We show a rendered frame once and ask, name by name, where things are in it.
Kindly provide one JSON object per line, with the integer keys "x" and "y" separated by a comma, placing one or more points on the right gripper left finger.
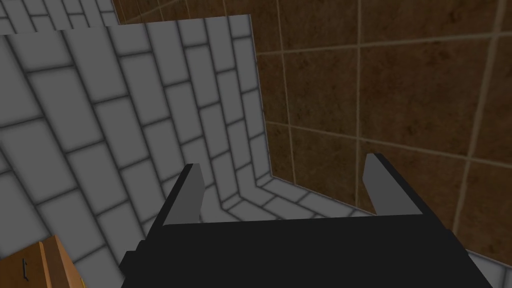
{"x": 186, "y": 200}

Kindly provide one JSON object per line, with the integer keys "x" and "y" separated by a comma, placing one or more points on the brown wooden cupboard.
{"x": 38, "y": 266}

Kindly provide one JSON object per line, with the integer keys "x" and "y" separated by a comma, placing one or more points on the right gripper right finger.
{"x": 390, "y": 190}

